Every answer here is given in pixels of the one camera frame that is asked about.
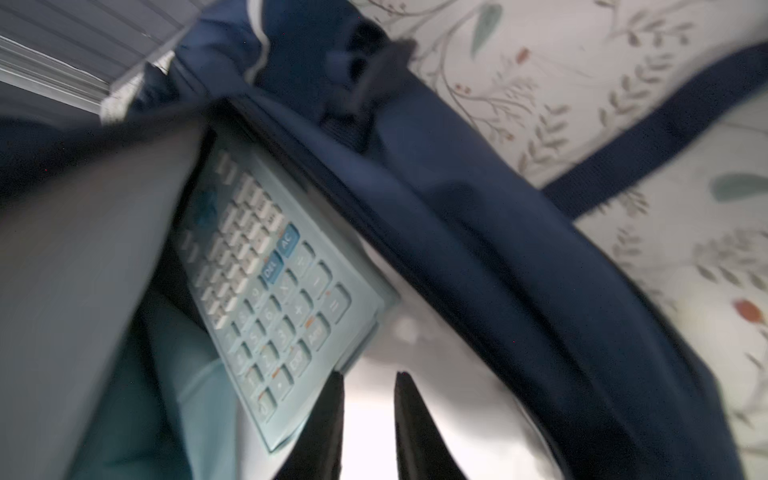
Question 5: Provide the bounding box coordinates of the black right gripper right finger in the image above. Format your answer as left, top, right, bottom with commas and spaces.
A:
394, 372, 466, 480

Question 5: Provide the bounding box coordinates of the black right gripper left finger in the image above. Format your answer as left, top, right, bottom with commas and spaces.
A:
275, 371, 345, 480

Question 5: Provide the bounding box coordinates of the navy blue student backpack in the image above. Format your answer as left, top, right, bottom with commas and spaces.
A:
1, 1, 767, 479

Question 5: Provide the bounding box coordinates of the light blue calculator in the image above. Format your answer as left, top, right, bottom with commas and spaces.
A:
175, 134, 399, 452

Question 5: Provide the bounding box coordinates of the light blue pencil case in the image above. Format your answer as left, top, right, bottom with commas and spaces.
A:
68, 290, 237, 479

